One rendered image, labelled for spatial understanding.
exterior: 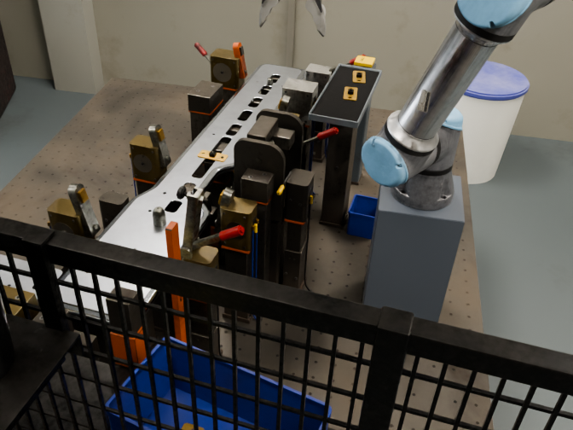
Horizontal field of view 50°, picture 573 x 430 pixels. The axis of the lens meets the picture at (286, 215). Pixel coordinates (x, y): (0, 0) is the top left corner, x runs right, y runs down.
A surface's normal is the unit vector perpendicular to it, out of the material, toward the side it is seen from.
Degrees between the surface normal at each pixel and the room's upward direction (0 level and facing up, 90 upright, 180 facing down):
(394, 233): 90
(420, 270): 90
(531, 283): 0
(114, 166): 0
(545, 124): 90
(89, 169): 0
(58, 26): 90
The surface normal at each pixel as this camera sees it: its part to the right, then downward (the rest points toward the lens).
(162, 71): -0.18, 0.58
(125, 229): 0.04, -0.80
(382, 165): -0.74, 0.47
